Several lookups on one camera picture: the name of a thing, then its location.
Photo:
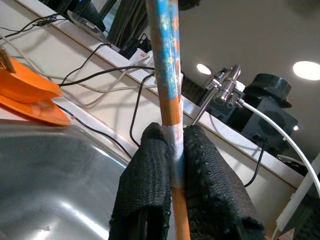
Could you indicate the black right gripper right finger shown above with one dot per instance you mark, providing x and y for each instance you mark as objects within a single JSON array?
[{"x": 212, "y": 190}]

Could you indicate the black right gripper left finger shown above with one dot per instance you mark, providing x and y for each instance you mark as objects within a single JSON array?
[{"x": 145, "y": 180}]

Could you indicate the chrome kitchen faucet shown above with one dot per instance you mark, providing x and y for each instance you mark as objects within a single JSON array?
[{"x": 228, "y": 83}]

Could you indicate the stainless steel sink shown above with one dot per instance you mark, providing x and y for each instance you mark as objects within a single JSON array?
[{"x": 50, "y": 175}]

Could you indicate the white plug adapter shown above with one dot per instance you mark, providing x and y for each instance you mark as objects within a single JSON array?
[{"x": 141, "y": 58}]

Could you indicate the black plug adapter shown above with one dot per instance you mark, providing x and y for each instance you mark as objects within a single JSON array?
[{"x": 132, "y": 47}]

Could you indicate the orange bowl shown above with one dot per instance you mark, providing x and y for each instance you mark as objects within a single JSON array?
[{"x": 27, "y": 85}]

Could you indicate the wooden utensil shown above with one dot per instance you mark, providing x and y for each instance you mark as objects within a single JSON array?
[{"x": 6, "y": 61}]

